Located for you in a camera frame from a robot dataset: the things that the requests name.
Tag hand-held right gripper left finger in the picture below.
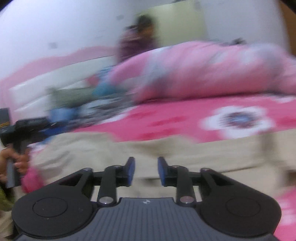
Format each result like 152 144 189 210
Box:
58 156 136 205

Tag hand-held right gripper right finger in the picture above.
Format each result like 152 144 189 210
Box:
158 156 234 207

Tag beige pants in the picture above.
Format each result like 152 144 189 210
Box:
30 132 296 202

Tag grey plaid clothes pile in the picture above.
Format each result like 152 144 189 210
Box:
76 95 137 128

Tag person's left hand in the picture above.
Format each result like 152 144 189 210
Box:
0 148 30 183

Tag folded blue jeans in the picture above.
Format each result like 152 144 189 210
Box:
48 108 79 132

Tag pink floral blanket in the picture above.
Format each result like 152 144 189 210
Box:
22 95 296 241

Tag green patterned pillow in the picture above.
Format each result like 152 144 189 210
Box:
46 88 97 107

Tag pink and white headboard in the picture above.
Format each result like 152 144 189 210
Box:
0 46 121 116

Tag teal striped garment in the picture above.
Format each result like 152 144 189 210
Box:
92 67 121 98

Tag pink floral quilt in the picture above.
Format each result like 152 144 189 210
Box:
109 40 296 102

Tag pale yellow wardrobe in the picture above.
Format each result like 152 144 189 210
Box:
148 0 208 49

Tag brown wooden door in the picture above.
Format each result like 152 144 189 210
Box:
279 2 296 58

